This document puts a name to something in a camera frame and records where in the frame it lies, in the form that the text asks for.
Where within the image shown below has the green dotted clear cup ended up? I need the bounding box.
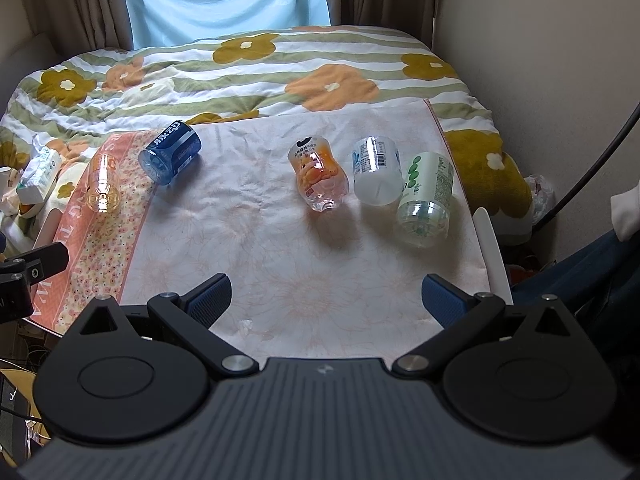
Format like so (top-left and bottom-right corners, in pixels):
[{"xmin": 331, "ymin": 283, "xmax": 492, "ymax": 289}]
[{"xmin": 396, "ymin": 152, "xmax": 454, "ymax": 247}]

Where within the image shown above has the white barcode clear cup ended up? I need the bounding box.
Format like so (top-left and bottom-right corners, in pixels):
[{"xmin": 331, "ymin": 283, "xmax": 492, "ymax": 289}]
[{"xmin": 352, "ymin": 136, "xmax": 404, "ymax": 206}]

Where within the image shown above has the blue plastic cup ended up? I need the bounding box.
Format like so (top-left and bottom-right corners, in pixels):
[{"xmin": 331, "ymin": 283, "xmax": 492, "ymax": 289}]
[{"xmin": 138, "ymin": 120, "xmax": 202, "ymax": 185}]

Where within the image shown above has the white tissue pack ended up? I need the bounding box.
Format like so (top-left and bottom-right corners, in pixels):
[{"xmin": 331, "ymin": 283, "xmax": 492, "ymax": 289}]
[{"xmin": 16, "ymin": 139, "xmax": 63, "ymax": 206}]

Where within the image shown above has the crumpled plastic bag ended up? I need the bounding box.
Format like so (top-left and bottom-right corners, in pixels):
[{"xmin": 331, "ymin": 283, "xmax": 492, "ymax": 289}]
[{"xmin": 525, "ymin": 174, "xmax": 555, "ymax": 224}]

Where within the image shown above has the pink floral cloth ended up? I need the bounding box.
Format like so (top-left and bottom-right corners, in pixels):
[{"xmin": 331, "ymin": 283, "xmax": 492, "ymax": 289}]
[{"xmin": 32, "ymin": 100, "xmax": 489, "ymax": 361}]

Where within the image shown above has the flower striped duvet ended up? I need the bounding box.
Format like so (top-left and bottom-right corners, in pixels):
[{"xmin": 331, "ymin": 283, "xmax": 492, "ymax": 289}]
[{"xmin": 1, "ymin": 26, "xmax": 534, "ymax": 242}]

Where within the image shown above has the brown left curtain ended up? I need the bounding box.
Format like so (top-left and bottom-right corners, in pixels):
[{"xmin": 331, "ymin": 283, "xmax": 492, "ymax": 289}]
[{"xmin": 23, "ymin": 0, "xmax": 134, "ymax": 58}]

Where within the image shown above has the black cable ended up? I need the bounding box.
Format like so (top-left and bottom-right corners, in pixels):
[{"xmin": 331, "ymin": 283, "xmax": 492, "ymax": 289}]
[{"xmin": 529, "ymin": 102, "xmax": 640, "ymax": 233}]

